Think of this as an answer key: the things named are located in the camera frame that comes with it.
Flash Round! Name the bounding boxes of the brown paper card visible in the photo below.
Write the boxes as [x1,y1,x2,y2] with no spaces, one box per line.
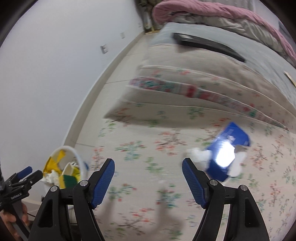
[285,71,296,87]

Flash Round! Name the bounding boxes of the black remote control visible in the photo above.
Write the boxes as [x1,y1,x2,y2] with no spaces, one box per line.
[172,33,245,62]

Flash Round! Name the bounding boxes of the clothes pile on rack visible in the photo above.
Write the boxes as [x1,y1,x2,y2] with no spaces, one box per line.
[135,0,162,33]

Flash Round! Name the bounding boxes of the yellow paper cup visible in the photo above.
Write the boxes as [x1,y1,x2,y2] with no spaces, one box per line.
[62,163,81,181]

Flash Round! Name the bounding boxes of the pink quilt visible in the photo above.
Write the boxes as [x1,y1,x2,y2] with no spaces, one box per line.
[152,1,295,61]

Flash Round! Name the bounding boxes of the yellow green sponge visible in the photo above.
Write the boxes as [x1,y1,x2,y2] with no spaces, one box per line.
[59,175,80,189]

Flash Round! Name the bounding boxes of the white translucent trash bin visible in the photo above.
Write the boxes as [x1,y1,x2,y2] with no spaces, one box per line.
[41,146,88,191]

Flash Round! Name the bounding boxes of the blue cardboard box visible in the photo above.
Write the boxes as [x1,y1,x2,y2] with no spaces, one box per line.
[206,122,250,182]

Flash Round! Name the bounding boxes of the grey bed sheet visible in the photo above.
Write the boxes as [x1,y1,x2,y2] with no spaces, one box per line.
[149,22,295,104]

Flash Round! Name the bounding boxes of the yellow plastic bag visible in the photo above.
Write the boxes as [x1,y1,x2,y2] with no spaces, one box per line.
[43,150,66,175]

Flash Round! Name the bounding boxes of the person's left hand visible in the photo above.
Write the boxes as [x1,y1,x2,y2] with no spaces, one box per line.
[1,203,30,240]

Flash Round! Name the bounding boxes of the wall power socket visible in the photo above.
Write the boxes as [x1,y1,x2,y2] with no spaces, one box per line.
[100,44,108,54]

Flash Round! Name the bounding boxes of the floral bed cover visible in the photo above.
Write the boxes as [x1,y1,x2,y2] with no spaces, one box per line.
[91,44,295,240]

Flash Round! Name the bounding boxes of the white tissue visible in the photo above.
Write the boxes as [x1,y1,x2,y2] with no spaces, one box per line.
[186,148,212,171]

